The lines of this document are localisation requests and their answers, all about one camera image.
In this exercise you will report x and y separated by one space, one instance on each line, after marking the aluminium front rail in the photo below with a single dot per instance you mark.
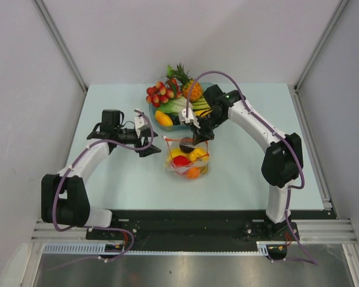
329 231

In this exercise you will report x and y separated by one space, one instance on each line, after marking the orange fruit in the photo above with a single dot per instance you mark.
193 173

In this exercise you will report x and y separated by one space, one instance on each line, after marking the dark purple mangosteen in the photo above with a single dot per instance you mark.
186 145

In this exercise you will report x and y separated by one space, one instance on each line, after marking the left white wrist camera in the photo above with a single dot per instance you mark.
142 127

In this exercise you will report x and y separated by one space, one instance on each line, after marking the small pineapple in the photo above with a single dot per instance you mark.
190 89

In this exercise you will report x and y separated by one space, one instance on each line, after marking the single yellow banana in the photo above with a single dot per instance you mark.
202 112

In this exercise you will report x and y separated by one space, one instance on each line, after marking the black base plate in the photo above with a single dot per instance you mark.
196 230

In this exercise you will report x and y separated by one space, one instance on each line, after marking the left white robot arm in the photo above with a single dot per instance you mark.
64 199

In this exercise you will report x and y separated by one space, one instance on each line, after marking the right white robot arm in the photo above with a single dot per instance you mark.
283 155

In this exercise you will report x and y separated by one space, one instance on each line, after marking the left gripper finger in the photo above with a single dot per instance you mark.
142 143
149 151

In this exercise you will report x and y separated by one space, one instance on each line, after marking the white slotted cable duct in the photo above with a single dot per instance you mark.
113 249

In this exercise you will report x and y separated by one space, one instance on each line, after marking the aluminium frame post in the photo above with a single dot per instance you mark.
60 43
322 42

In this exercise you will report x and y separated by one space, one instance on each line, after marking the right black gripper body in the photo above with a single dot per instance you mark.
209 122

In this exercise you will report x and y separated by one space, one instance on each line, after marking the red strawberry cluster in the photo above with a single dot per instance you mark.
163 92

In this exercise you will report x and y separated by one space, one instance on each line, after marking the clear zip top bag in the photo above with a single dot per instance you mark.
202 162

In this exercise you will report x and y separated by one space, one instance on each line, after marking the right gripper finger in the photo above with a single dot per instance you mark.
197 138
208 135

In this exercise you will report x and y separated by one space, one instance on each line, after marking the yellow mango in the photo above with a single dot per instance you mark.
163 119

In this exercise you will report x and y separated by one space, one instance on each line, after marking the left aluminium frame post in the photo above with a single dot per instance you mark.
60 43

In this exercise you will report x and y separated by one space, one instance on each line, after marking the yellow bell pepper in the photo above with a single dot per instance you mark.
196 154

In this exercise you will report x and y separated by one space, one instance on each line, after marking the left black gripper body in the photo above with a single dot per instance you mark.
127 136

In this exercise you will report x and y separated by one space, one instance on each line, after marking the right aluminium frame post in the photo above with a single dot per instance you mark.
322 42

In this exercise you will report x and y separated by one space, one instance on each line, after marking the teal plastic fruit tray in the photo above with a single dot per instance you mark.
200 104

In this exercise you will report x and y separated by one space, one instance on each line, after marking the dark blue grape bunch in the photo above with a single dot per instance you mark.
175 120

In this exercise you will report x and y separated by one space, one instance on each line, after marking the yellow banana bunch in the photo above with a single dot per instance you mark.
172 154

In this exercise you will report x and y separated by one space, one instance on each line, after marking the red apple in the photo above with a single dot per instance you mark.
180 161

